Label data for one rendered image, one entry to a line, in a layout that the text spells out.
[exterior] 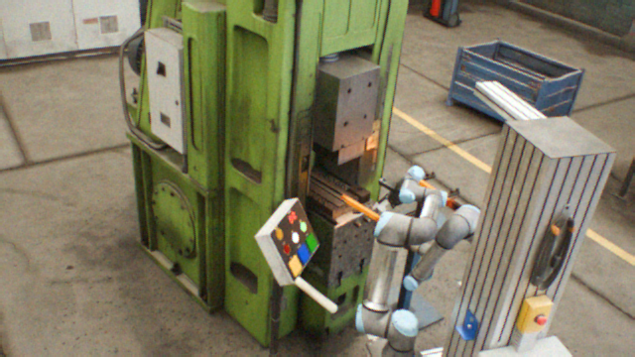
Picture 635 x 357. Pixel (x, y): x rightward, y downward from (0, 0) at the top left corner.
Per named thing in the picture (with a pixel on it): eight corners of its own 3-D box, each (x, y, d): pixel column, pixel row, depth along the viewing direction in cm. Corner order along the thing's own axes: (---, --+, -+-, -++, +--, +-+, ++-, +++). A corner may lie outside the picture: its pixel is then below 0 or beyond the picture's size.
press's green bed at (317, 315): (361, 317, 398) (370, 263, 373) (320, 345, 375) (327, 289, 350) (305, 275, 430) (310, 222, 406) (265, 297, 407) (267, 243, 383)
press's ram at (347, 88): (382, 132, 330) (392, 62, 309) (332, 152, 306) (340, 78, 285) (328, 105, 354) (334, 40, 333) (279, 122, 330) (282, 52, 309)
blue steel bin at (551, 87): (568, 127, 684) (588, 68, 646) (528, 144, 639) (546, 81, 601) (485, 90, 761) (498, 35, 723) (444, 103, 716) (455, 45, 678)
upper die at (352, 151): (363, 154, 326) (365, 139, 321) (337, 165, 314) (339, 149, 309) (311, 125, 351) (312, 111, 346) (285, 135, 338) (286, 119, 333)
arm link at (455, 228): (462, 237, 264) (413, 297, 296) (473, 226, 271) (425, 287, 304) (442, 220, 267) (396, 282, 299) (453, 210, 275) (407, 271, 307)
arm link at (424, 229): (438, 231, 242) (449, 185, 285) (412, 225, 244) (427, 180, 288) (433, 256, 247) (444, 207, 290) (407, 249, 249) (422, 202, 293)
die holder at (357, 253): (371, 263, 373) (380, 204, 350) (327, 290, 350) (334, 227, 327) (310, 221, 406) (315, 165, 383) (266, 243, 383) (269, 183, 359)
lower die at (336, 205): (356, 207, 345) (357, 195, 340) (331, 220, 332) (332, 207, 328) (307, 177, 369) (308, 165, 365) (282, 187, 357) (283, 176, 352)
